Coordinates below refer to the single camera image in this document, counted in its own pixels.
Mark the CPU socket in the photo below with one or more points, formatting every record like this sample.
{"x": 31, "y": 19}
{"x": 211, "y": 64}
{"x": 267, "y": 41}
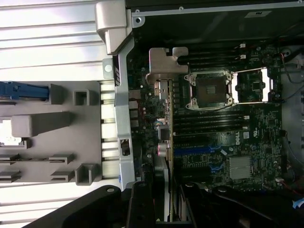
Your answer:
{"x": 209, "y": 90}

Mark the open black PC case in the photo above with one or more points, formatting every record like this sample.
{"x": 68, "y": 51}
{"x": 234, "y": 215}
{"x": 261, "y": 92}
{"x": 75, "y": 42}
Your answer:
{"x": 121, "y": 118}

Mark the grey parts rack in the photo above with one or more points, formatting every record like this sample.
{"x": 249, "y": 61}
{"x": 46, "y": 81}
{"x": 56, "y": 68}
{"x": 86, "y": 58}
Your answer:
{"x": 71, "y": 133}

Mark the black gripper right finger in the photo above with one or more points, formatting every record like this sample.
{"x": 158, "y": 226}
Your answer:
{"x": 225, "y": 209}

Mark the blue expansion slot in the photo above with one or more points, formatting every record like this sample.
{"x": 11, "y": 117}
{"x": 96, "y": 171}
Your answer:
{"x": 192, "y": 152}

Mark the silver CPU chip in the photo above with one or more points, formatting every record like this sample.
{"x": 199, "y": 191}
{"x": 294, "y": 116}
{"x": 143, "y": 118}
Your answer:
{"x": 6, "y": 130}

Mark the metal socket cover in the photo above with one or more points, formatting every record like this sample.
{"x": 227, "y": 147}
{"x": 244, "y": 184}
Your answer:
{"x": 254, "y": 86}

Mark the green motherboard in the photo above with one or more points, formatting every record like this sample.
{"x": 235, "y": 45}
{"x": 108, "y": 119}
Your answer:
{"x": 261, "y": 142}

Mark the grey plastic corner bracket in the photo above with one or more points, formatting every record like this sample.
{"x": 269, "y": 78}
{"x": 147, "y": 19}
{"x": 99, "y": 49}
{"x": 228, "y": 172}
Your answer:
{"x": 111, "y": 23}

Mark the silver chipset heatsink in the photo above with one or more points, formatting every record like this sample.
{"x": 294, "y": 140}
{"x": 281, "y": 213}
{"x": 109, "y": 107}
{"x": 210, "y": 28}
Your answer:
{"x": 240, "y": 168}

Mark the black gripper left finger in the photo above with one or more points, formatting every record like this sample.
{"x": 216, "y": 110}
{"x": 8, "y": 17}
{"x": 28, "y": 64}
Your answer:
{"x": 95, "y": 206}

